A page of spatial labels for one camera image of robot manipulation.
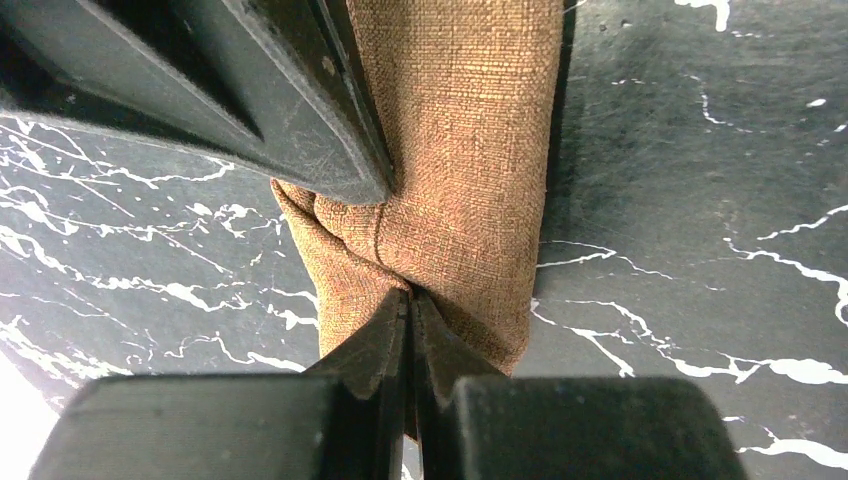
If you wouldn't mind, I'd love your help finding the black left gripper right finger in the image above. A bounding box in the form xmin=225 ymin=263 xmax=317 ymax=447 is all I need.
xmin=410 ymin=291 xmax=746 ymax=479

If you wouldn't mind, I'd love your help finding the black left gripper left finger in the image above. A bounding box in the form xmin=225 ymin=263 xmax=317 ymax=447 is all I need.
xmin=30 ymin=290 xmax=409 ymax=479

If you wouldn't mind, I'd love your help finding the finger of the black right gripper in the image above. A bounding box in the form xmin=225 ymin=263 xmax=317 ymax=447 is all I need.
xmin=1 ymin=1 xmax=394 ymax=205

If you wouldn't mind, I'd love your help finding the brown woven cloth napkin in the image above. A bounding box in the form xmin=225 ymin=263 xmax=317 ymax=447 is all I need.
xmin=271 ymin=1 xmax=565 ymax=373

